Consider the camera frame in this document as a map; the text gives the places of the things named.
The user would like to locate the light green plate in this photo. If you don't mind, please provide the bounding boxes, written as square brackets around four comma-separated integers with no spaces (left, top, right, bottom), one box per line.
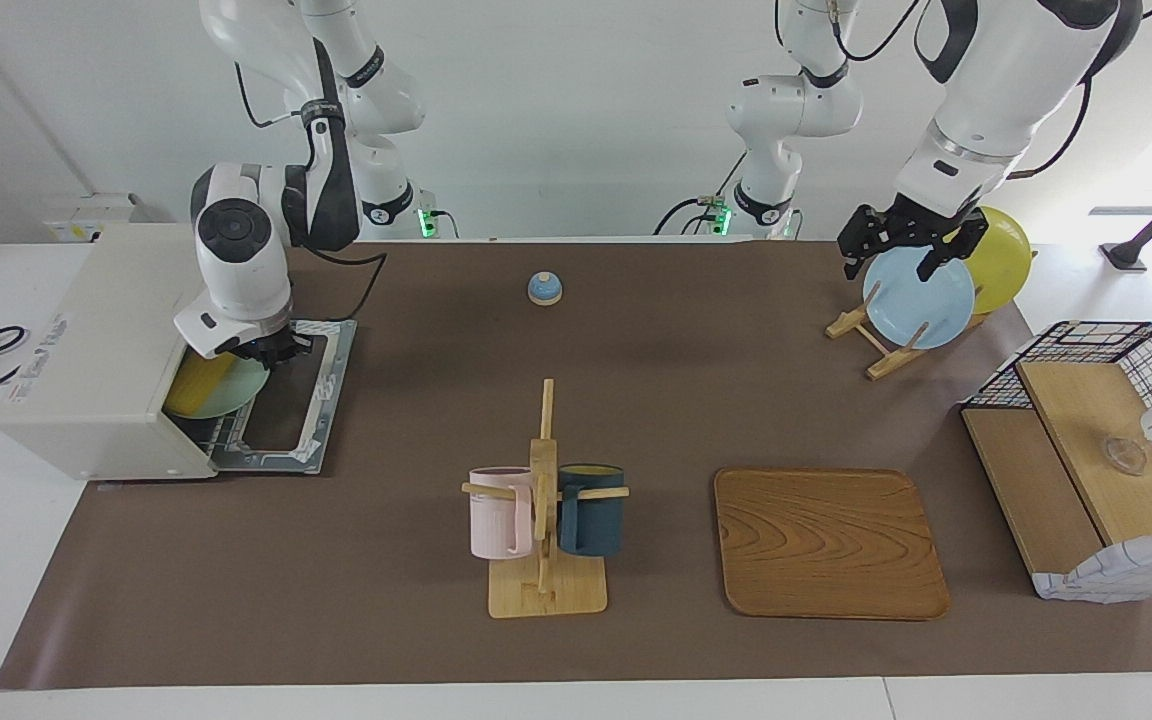
[164,350,272,418]

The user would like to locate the yellow corn cob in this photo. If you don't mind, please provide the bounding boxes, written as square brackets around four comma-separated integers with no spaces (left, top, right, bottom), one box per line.
[168,352,237,415]

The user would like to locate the beige toaster oven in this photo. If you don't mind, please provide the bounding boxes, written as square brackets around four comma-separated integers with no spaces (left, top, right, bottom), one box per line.
[0,222,357,483]

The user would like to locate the light blue plate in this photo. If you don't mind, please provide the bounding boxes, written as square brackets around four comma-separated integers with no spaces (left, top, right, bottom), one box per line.
[862,245,977,350]

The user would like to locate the yellow plate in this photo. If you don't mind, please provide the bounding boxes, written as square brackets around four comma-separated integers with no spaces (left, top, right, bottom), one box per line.
[954,205,1033,316]

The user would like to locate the wooden plate rack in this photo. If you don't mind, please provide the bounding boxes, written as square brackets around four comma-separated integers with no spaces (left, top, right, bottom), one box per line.
[825,280,987,381]

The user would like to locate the wooden shelf box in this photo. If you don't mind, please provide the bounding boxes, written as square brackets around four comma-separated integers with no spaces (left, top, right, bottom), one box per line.
[963,358,1152,601]

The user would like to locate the white outlet box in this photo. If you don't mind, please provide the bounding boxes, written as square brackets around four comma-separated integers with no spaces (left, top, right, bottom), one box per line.
[44,193,152,244]

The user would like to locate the brown table mat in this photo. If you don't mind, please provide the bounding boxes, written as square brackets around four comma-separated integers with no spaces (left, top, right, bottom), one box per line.
[0,240,1152,691]

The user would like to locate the pink mug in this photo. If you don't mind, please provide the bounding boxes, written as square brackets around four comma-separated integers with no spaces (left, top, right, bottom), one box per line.
[467,466,534,560]

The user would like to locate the small clear glass dish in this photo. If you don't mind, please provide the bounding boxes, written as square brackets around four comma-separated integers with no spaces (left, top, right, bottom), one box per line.
[1101,435,1149,476]

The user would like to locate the wooden serving tray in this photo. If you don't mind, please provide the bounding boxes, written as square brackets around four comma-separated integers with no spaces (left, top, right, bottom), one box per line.
[714,466,950,622]

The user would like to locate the dark teal mug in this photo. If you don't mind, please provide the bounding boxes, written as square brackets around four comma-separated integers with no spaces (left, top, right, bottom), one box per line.
[556,463,627,558]

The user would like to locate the wooden mug rack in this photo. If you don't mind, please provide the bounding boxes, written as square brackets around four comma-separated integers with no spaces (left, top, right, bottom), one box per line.
[461,378,630,619]

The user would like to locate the white grid patterned cloth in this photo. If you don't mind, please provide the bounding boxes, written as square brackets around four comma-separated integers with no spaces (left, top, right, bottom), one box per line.
[1031,527,1152,604]

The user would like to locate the black right arm gripper cable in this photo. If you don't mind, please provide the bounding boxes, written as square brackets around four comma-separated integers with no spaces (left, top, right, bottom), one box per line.
[234,60,389,324]

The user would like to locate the black arm gripper cable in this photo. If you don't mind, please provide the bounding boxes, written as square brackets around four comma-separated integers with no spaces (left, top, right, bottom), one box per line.
[776,0,1152,181]
[234,60,389,324]

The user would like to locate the black wire basket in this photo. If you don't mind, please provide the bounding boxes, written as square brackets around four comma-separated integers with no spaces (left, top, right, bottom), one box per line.
[961,320,1152,506]

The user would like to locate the black left arm gripper cable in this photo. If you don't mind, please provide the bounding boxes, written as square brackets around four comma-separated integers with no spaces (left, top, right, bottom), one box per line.
[776,0,1152,181]

